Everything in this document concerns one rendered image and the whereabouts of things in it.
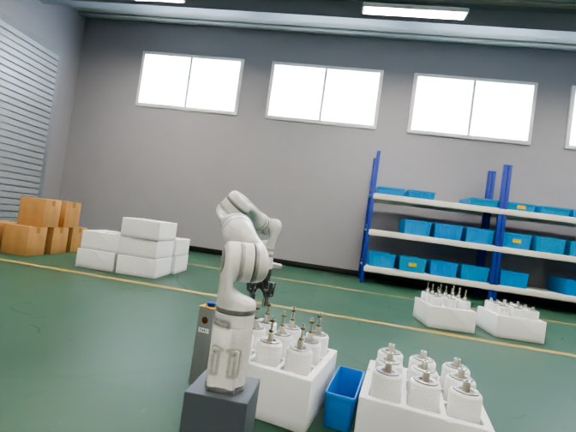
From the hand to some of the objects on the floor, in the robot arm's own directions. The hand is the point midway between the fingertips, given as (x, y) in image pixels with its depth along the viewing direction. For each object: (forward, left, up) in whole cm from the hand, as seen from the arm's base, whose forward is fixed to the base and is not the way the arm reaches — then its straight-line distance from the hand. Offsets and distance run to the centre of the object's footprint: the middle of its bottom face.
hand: (258, 301), depth 155 cm
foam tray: (-3, -12, -36) cm, 38 cm away
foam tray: (-15, -64, -36) cm, 75 cm away
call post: (-4, +18, -36) cm, 40 cm away
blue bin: (-4, -39, -36) cm, 53 cm away
